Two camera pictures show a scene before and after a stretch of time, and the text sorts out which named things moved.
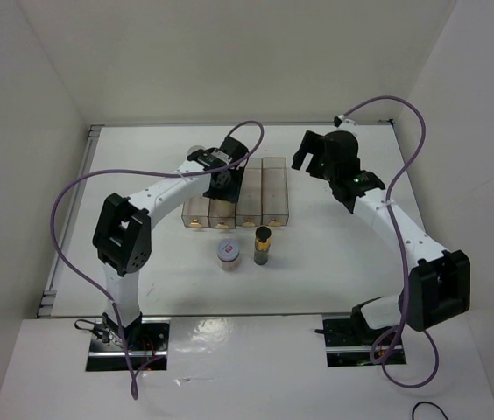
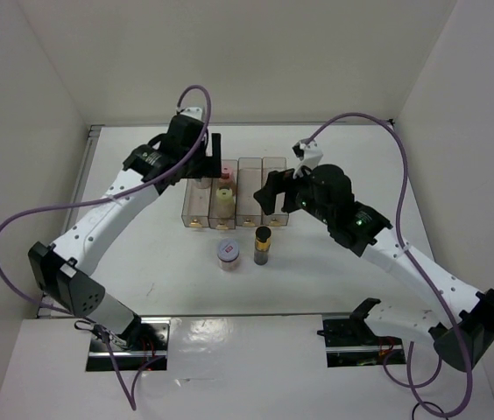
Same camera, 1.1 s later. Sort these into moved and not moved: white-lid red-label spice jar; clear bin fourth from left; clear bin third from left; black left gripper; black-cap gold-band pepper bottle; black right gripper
Moved: black right gripper; black left gripper
Not moved: black-cap gold-band pepper bottle; white-lid red-label spice jar; clear bin third from left; clear bin fourth from left
